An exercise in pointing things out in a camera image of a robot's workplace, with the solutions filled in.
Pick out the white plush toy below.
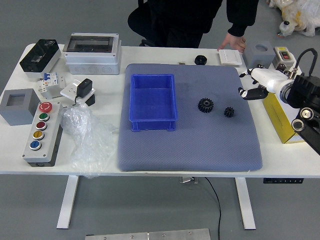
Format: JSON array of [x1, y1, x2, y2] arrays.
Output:
[[266, 0, 320, 38]]

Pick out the grey block with round hole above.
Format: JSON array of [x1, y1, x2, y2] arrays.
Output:
[[241, 40, 275, 71]]

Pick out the white socket plate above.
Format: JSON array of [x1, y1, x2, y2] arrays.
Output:
[[59, 79, 97, 105]]

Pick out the grey-blue table mat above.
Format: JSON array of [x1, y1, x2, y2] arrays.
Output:
[[117, 63, 264, 173]]

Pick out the white table leg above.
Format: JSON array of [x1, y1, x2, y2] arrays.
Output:
[[234, 177, 257, 230], [56, 174, 80, 230]]

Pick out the small black block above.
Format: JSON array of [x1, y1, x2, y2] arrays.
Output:
[[84, 93, 96, 107]]

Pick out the yellow and white cardboard box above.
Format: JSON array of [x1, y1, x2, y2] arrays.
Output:
[[262, 92, 306, 145]]

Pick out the person's left hand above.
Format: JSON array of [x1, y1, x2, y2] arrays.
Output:
[[216, 33, 247, 54]]

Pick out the big black gear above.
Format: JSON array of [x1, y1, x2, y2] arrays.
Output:
[[198, 97, 215, 114]]

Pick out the black power adapter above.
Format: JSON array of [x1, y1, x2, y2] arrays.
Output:
[[73, 78, 94, 106]]

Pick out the blue plastic box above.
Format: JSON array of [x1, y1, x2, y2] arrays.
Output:
[[128, 73, 179, 133]]

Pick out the black floor cable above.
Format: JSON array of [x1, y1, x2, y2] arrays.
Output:
[[203, 176, 223, 240]]

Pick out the grey two-button switch box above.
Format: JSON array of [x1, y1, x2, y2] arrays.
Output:
[[272, 46, 298, 71]]

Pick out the white enclosure with clear lid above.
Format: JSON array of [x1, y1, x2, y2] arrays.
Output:
[[64, 32, 123, 75]]

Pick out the black round nut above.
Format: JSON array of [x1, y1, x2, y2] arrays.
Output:
[[194, 54, 208, 66]]

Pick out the white enclosure with black lid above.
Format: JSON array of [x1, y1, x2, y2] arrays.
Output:
[[19, 38, 62, 79]]

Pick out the grey metal plate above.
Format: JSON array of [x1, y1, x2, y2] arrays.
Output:
[[84, 228, 211, 240]]

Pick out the clear plastic bag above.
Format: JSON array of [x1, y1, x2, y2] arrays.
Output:
[[60, 103, 120, 179]]

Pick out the black table control panel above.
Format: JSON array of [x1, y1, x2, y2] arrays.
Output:
[[262, 177, 304, 185]]

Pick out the white and blue circuit breaker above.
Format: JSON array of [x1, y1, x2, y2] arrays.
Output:
[[37, 71, 68, 100]]

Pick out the grey block with square hole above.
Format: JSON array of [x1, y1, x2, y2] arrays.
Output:
[[0, 88, 41, 127]]

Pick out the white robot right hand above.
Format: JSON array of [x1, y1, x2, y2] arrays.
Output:
[[237, 66, 295, 101]]

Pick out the white wall switch plate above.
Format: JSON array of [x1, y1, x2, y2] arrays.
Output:
[[218, 49, 244, 67]]

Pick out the person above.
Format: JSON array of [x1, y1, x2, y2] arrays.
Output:
[[147, 0, 260, 49]]

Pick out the black office chair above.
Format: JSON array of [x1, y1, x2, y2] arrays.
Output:
[[127, 0, 157, 48]]

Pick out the grey five-button control station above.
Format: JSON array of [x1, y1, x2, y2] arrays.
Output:
[[21, 101, 65, 168]]

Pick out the metal bracket under table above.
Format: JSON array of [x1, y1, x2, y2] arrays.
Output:
[[178, 176, 200, 185]]

